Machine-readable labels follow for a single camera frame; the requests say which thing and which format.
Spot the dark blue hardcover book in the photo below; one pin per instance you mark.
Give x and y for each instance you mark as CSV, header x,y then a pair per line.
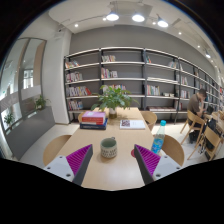
x,y
94,126

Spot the large grey white bookshelf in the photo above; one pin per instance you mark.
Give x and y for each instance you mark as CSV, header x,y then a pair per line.
x,y
157,81

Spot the green potted plant on table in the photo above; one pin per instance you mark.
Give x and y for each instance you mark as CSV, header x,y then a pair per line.
x,y
112,98

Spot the potted plant near window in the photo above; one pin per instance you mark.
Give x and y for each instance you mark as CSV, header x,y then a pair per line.
x,y
9,119

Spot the wooden chair near left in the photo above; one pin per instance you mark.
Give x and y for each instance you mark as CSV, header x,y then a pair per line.
x,y
53,149

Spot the wooden chair near right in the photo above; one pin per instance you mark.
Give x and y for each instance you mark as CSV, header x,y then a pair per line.
x,y
173,149

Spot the red hardcover book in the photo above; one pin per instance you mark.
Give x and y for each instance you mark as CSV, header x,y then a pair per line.
x,y
94,117

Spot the clear plastic water bottle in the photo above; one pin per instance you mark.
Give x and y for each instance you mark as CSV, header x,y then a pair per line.
x,y
159,138

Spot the white open magazine book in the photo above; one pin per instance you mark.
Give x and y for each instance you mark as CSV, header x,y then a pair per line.
x,y
132,124

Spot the green patterned ceramic mug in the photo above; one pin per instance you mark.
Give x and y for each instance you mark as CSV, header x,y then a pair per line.
x,y
108,147

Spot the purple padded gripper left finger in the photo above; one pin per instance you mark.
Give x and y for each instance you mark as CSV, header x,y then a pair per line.
x,y
72,167

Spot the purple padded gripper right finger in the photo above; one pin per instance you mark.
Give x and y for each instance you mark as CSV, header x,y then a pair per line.
x,y
152,166

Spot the wooden chair far left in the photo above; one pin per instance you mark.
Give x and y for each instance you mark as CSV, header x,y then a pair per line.
x,y
80,117

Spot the potted plant on ledge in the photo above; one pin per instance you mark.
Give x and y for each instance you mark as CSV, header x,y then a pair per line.
x,y
40,103

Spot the wooden folding chair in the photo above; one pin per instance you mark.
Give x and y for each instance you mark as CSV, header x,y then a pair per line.
x,y
195,123
209,141

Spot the seated person in brown shirt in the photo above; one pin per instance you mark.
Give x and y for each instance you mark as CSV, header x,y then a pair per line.
x,y
196,106

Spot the wooden chair far right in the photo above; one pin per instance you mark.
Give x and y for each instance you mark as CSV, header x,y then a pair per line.
x,y
150,118

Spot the wooden folding chair front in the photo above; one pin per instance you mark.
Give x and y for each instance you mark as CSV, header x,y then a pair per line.
x,y
209,141

